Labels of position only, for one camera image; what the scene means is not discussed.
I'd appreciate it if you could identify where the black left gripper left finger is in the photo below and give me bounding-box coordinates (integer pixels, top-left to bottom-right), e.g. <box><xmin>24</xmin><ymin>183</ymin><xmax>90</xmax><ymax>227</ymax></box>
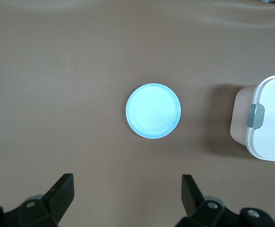
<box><xmin>0</xmin><ymin>174</ymin><xmax>75</xmax><ymax>227</ymax></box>

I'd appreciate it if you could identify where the light blue round plate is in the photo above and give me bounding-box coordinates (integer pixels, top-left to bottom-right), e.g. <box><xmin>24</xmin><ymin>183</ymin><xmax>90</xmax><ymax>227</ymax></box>
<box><xmin>125</xmin><ymin>82</ymin><xmax>182</xmax><ymax>140</ymax></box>

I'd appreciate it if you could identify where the grey box latch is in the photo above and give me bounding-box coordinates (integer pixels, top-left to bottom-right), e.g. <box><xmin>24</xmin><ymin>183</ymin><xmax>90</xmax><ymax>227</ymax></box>
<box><xmin>247</xmin><ymin>103</ymin><xmax>265</xmax><ymax>128</ymax></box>

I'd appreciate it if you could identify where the pink box with white lid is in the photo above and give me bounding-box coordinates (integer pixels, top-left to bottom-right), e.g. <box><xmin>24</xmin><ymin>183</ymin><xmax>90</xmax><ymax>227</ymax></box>
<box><xmin>229</xmin><ymin>75</ymin><xmax>275</xmax><ymax>163</ymax></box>

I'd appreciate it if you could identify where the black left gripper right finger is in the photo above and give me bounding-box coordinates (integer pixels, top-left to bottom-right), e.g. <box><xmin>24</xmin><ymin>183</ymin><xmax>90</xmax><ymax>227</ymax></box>
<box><xmin>176</xmin><ymin>174</ymin><xmax>275</xmax><ymax>227</ymax></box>

